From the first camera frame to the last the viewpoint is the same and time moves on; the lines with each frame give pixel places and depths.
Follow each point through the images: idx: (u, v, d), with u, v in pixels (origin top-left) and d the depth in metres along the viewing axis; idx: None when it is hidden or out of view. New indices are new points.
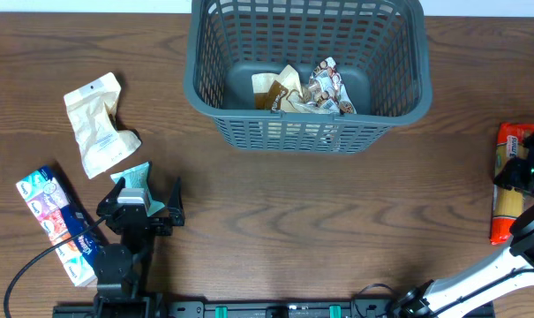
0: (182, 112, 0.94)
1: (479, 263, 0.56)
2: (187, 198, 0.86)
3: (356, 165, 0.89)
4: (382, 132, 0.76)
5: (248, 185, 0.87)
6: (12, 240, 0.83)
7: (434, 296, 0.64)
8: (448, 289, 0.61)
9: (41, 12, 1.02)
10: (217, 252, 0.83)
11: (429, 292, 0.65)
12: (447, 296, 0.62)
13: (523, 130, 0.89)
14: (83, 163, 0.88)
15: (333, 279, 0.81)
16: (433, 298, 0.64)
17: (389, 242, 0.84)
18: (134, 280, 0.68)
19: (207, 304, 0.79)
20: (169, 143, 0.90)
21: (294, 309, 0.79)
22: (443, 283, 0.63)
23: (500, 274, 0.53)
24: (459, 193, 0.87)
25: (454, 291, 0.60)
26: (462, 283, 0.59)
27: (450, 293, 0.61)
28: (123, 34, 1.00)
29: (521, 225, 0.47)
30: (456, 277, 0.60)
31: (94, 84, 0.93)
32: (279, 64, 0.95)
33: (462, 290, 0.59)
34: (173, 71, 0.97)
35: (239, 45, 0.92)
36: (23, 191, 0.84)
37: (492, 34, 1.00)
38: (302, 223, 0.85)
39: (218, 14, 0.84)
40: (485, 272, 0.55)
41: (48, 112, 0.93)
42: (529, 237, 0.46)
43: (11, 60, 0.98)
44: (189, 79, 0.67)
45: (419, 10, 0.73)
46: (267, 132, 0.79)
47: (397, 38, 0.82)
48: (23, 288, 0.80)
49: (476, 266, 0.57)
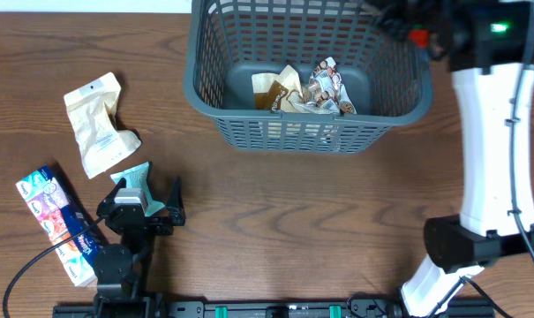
0: (181, 112, 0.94)
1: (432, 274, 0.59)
2: (187, 198, 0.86)
3: (356, 165, 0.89)
4: (382, 132, 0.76)
5: (248, 186, 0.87)
6: (12, 240, 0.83)
7: (416, 307, 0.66)
8: (424, 301, 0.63)
9: (41, 12, 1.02)
10: (217, 252, 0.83)
11: (410, 307, 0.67)
12: (426, 304, 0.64)
13: None
14: (83, 163, 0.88)
15: (333, 279, 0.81)
16: (417, 310, 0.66)
17: (389, 242, 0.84)
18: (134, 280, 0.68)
19: (207, 303, 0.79)
20: (169, 144, 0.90)
21: (294, 309, 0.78)
22: (417, 292, 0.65)
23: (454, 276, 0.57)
24: (459, 193, 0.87)
25: (429, 299, 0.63)
26: (432, 291, 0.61)
27: (427, 303, 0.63)
28: (123, 34, 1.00)
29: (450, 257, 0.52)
30: (423, 289, 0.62)
31: (94, 84, 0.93)
32: (279, 64, 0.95)
33: (436, 296, 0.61)
34: (173, 71, 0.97)
35: (239, 45, 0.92)
36: (23, 191, 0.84)
37: None
38: (302, 223, 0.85)
39: (218, 14, 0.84)
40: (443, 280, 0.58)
41: (48, 112, 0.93)
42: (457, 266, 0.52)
43: (11, 60, 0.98)
44: (189, 79, 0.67)
45: None
46: (267, 132, 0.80)
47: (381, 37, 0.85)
48: (24, 288, 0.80)
49: (432, 274, 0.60)
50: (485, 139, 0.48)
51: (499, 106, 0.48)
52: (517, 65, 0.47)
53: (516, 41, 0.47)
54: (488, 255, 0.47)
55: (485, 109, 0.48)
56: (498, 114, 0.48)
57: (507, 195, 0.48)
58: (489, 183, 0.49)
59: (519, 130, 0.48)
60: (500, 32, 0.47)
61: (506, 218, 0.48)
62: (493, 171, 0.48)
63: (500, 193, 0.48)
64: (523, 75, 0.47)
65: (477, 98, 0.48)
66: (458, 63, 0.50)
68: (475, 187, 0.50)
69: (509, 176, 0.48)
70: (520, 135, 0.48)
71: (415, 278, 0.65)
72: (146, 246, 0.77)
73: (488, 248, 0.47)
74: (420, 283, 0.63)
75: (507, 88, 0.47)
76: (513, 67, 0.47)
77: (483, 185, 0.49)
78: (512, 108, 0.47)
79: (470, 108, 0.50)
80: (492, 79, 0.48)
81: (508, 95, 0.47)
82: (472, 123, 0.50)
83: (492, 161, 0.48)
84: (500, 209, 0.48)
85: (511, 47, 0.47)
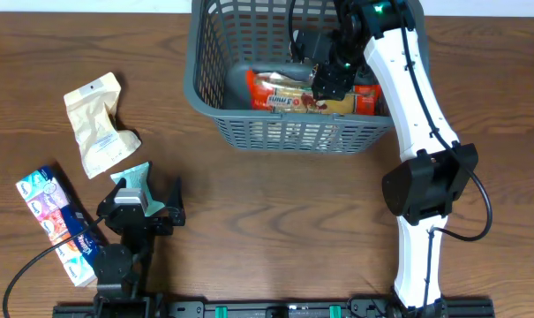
0: (181, 112, 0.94)
1: (408, 245, 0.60)
2: (187, 198, 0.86)
3: (356, 165, 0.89)
4: (382, 132, 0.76)
5: (248, 186, 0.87)
6: (12, 240, 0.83)
7: (410, 295, 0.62)
8: (412, 280, 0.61)
9: (41, 12, 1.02)
10: (217, 252, 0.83)
11: (406, 299, 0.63)
12: (417, 283, 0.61)
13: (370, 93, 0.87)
14: (83, 163, 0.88)
15: (333, 279, 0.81)
16: (412, 299, 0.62)
17: (389, 242, 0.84)
18: (135, 280, 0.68)
19: (207, 304, 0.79)
20: (169, 144, 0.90)
21: (294, 309, 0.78)
22: (404, 281, 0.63)
23: (424, 234, 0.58)
24: None
25: (416, 276, 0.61)
26: (413, 264, 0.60)
27: (417, 282, 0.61)
28: (123, 34, 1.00)
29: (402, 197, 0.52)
30: (407, 268, 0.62)
31: (94, 84, 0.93)
32: (279, 64, 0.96)
33: (421, 268, 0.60)
34: (173, 71, 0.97)
35: (239, 45, 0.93)
36: (23, 191, 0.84)
37: (492, 34, 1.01)
38: (302, 223, 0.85)
39: (218, 14, 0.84)
40: (417, 242, 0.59)
41: (48, 111, 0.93)
42: (409, 200, 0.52)
43: (11, 60, 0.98)
44: (189, 79, 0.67)
45: (420, 10, 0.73)
46: (266, 132, 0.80)
47: None
48: (24, 288, 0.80)
49: (406, 246, 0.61)
50: (394, 85, 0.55)
51: (395, 57, 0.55)
52: (401, 29, 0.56)
53: (394, 15, 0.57)
54: (424, 174, 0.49)
55: (387, 61, 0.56)
56: (397, 64, 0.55)
57: (425, 123, 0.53)
58: (409, 116, 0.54)
59: (418, 72, 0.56)
60: (379, 11, 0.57)
61: (428, 139, 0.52)
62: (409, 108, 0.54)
63: (419, 121, 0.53)
64: (406, 34, 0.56)
65: (379, 55, 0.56)
66: (363, 41, 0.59)
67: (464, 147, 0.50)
68: (401, 126, 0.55)
69: (421, 105, 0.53)
70: (420, 78, 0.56)
71: (399, 271, 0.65)
72: (146, 246, 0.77)
73: (422, 165, 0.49)
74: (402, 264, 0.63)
75: (398, 44, 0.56)
76: (398, 29, 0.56)
77: (403, 119, 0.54)
78: (406, 57, 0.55)
79: (379, 68, 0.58)
80: (384, 40, 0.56)
81: (401, 49, 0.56)
82: (382, 74, 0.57)
83: (405, 98, 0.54)
84: (423, 134, 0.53)
85: (391, 19, 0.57)
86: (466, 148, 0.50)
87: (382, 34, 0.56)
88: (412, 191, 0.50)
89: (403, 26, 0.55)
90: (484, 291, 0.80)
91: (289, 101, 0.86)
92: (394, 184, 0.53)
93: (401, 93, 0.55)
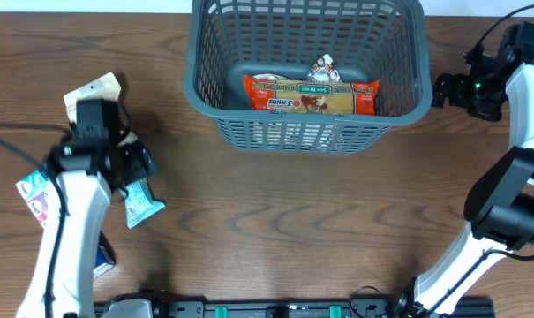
0: (181, 111, 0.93)
1: (453, 253, 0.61)
2: (187, 198, 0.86)
3: (356, 165, 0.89)
4: (382, 132, 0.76)
5: (248, 186, 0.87)
6: (11, 240, 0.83)
7: (424, 295, 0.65)
8: (435, 284, 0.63)
9: (41, 12, 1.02)
10: (217, 252, 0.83)
11: (419, 292, 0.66)
12: (438, 290, 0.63)
13: (367, 88, 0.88)
14: None
15: (333, 279, 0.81)
16: (424, 297, 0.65)
17: (388, 241, 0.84)
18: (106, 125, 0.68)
19: (207, 304, 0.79)
20: (169, 144, 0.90)
21: (294, 309, 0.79)
22: (428, 280, 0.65)
23: (474, 257, 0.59)
24: (459, 193, 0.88)
25: (441, 283, 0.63)
26: (448, 273, 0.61)
27: (438, 288, 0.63)
28: (124, 34, 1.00)
29: (476, 212, 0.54)
30: (439, 271, 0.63)
31: (94, 84, 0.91)
32: (279, 64, 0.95)
33: (450, 280, 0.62)
34: (173, 71, 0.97)
35: (239, 45, 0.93)
36: (24, 191, 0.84)
37: (492, 34, 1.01)
38: (302, 223, 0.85)
39: (218, 14, 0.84)
40: (462, 260, 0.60)
41: (47, 111, 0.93)
42: (485, 221, 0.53)
43: (11, 60, 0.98)
44: (189, 79, 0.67)
45: (419, 10, 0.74)
46: (267, 132, 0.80)
47: (383, 34, 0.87)
48: (23, 288, 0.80)
49: (452, 254, 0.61)
50: (530, 94, 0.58)
51: None
52: (523, 65, 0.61)
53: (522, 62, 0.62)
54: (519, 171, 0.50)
55: (532, 80, 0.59)
56: None
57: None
58: None
59: None
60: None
61: None
62: None
63: None
64: (523, 72, 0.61)
65: (527, 79, 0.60)
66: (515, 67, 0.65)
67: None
68: (525, 122, 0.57)
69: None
70: None
71: (432, 268, 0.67)
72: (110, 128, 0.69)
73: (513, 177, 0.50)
74: (438, 265, 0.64)
75: None
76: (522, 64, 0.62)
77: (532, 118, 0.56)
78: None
79: (519, 94, 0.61)
80: None
81: None
82: (521, 92, 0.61)
83: None
84: None
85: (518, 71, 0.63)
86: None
87: None
88: (494, 207, 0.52)
89: (527, 59, 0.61)
90: (484, 291, 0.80)
91: (289, 102, 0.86)
92: (478, 196, 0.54)
93: (533, 105, 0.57)
